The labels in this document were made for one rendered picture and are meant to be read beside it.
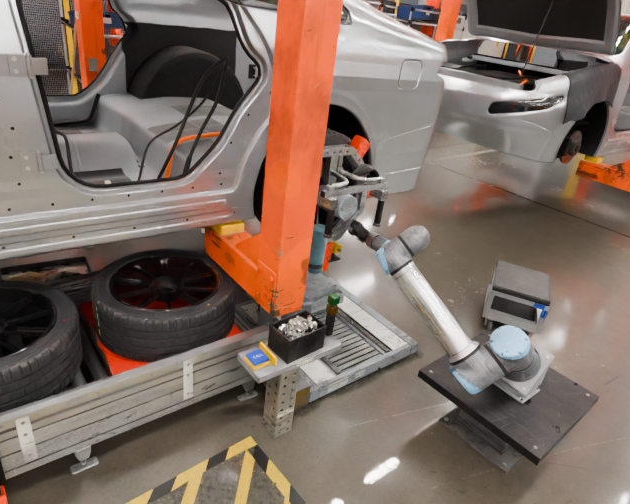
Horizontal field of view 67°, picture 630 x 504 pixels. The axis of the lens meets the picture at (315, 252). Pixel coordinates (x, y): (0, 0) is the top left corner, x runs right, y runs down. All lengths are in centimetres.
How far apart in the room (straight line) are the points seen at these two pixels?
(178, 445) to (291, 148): 135
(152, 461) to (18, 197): 117
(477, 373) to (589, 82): 326
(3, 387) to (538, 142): 421
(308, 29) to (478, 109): 316
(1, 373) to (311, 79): 147
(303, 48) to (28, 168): 107
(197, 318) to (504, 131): 335
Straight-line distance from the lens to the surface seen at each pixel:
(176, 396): 220
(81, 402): 202
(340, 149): 248
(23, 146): 201
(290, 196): 183
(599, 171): 563
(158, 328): 212
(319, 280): 299
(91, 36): 427
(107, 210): 213
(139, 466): 224
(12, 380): 203
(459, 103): 481
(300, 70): 172
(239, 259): 224
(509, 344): 214
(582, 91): 482
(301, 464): 223
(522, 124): 464
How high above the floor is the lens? 174
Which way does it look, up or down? 27 degrees down
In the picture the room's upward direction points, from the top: 8 degrees clockwise
